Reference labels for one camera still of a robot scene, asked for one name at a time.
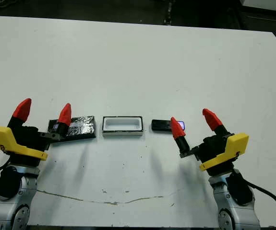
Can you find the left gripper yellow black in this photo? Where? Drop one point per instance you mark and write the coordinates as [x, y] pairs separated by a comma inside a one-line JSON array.
[[25, 143]]

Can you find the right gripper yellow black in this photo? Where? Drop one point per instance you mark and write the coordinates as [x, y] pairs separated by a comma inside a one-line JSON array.
[[214, 153]]

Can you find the black camera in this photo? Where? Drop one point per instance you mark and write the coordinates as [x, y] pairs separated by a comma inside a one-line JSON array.
[[160, 125]]

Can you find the black box lid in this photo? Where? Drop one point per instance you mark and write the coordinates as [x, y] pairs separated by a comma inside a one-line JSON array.
[[82, 127]]

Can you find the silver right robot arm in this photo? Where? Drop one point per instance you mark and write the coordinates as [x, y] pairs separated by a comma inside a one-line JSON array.
[[233, 215]]

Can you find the white cabinet edge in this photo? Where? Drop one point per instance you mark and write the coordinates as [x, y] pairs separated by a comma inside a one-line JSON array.
[[265, 2]]

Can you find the white-lined camera box base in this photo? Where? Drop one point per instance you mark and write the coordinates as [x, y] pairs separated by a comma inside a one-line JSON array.
[[123, 133]]

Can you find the black ribbed post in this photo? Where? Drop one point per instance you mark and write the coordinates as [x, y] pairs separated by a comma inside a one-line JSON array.
[[168, 12]]

